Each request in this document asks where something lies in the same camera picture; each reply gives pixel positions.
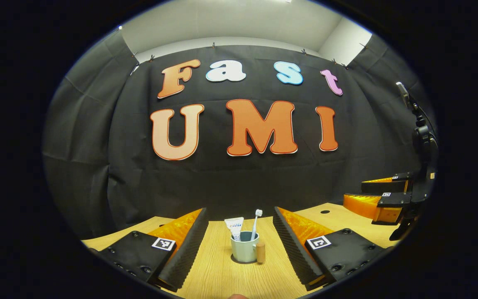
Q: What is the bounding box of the pale green cup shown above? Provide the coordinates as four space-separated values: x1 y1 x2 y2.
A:
231 231 266 264

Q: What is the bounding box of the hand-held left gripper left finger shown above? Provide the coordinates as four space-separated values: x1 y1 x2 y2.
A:
90 208 209 292

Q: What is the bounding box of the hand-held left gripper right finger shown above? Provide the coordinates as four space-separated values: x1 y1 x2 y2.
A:
272 206 389 291

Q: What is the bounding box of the dark brown round coaster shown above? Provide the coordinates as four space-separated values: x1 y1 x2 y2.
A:
229 253 261 265

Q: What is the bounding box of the wooden desktop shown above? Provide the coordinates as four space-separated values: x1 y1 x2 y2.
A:
80 203 401 299

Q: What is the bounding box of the white toothbrush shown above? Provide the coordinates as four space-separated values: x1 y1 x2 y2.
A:
251 209 263 241

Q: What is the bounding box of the white toothpaste tube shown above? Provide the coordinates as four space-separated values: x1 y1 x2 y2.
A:
224 217 244 241

